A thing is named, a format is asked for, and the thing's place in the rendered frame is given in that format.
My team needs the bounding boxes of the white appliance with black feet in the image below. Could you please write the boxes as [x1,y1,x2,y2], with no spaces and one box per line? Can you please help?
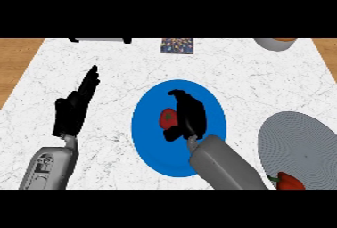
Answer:
[66,37,133,45]

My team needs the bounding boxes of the blue round plate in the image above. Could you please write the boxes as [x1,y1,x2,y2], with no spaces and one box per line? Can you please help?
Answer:
[130,78,228,178]

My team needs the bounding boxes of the colourful patterned box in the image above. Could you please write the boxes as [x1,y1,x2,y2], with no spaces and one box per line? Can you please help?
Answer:
[160,37,195,55]

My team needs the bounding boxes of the grey round placemat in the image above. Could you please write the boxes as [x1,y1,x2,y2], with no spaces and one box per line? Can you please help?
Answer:
[257,110,337,191]

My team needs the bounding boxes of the red tomato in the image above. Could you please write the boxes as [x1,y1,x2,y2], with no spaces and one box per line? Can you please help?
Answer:
[158,108,179,131]

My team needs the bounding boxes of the grey round bowl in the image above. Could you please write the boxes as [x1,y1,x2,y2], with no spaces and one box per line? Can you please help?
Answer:
[253,37,298,53]

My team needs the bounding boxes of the red bell pepper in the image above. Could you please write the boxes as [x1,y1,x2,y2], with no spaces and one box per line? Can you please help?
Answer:
[267,171,307,191]

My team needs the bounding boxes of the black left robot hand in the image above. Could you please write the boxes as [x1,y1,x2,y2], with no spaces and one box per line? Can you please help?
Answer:
[52,64,102,139]

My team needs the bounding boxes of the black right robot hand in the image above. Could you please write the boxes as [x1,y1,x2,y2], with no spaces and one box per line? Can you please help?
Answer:
[162,89,208,143]

